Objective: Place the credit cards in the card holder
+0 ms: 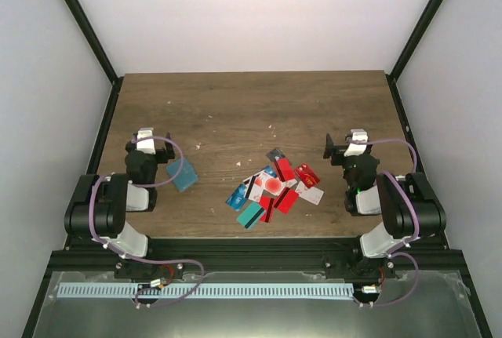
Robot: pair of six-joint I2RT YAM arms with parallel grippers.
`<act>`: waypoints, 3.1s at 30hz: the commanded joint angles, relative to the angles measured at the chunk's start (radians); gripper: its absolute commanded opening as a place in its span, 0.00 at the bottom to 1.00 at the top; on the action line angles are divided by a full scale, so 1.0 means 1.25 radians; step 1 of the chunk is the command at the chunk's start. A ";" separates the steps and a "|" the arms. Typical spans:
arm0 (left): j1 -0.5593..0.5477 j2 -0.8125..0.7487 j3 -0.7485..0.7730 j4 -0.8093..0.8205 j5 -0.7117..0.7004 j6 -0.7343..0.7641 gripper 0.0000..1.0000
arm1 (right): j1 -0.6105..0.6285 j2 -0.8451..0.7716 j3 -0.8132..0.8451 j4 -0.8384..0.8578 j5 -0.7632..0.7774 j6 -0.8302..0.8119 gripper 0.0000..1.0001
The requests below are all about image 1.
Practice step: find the white card with red logo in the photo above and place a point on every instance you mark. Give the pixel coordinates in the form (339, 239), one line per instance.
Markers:
(312, 194)

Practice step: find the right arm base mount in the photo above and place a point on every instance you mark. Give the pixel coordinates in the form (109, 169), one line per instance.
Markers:
(354, 268)

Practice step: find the red card with black stripe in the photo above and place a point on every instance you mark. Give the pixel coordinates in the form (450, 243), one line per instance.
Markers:
(267, 203)

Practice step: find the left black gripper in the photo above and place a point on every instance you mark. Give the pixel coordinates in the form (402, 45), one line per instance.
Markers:
(165, 157)

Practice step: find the white card with red circle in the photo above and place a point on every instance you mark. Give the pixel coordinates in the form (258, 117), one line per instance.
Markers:
(269, 184)

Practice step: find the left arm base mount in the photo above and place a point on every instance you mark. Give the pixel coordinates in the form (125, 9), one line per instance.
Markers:
(145, 272)

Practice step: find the dark grey credit card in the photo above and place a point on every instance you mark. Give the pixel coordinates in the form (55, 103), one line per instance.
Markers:
(275, 155)

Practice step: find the light blue slotted cable duct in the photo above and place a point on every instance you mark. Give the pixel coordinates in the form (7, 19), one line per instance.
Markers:
(311, 291)

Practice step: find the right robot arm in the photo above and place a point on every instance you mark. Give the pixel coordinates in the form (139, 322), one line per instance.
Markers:
(408, 206)

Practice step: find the dark red credit card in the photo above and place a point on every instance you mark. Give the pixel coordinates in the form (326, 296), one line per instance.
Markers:
(306, 175)

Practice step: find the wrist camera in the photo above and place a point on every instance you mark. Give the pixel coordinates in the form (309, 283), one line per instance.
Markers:
(144, 141)
(357, 141)

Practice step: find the white card with black stripe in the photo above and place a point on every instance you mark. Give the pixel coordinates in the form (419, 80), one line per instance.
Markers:
(253, 189)

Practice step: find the teal card with black stripe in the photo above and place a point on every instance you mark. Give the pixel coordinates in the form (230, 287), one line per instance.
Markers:
(251, 215)

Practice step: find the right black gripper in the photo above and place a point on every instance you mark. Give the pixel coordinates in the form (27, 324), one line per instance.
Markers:
(331, 149)

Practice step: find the large red card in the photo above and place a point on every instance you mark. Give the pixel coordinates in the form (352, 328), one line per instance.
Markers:
(285, 201)

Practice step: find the red card upper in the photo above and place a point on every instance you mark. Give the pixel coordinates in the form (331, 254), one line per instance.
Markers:
(284, 169)

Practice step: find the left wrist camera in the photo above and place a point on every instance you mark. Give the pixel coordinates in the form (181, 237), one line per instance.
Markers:
(144, 141)

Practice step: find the blue credit card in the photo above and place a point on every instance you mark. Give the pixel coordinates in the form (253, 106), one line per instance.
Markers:
(237, 199)

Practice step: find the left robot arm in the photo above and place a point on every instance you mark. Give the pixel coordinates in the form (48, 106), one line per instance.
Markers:
(99, 211)

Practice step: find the teal leather card holder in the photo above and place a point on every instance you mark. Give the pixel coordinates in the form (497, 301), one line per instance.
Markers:
(186, 176)

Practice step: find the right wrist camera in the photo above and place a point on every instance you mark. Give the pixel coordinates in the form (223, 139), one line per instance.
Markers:
(357, 141)

